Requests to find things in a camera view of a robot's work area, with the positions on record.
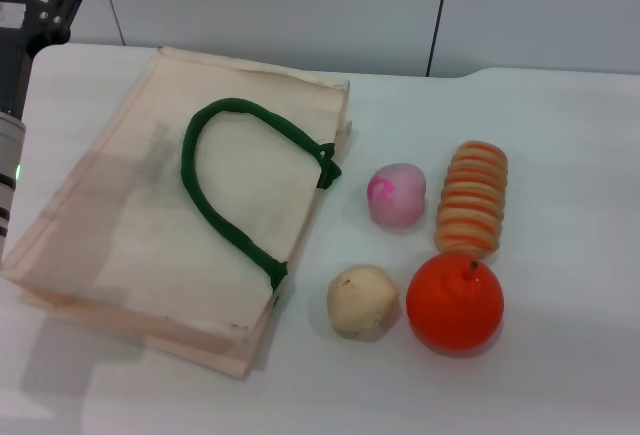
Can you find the orange round fruit with stem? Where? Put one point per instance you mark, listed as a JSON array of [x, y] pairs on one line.
[[452, 307]]

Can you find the pink peach-shaped bun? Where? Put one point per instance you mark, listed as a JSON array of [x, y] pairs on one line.
[[397, 195]]

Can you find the orange striped ridged bread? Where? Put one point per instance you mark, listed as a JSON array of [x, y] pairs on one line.
[[472, 200]]

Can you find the thin black vertical strip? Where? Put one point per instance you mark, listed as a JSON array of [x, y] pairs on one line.
[[440, 20]]

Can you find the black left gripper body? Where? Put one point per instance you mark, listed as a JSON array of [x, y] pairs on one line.
[[12, 65]]

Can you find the beige potato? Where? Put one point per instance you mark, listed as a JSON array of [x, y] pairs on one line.
[[360, 302]]

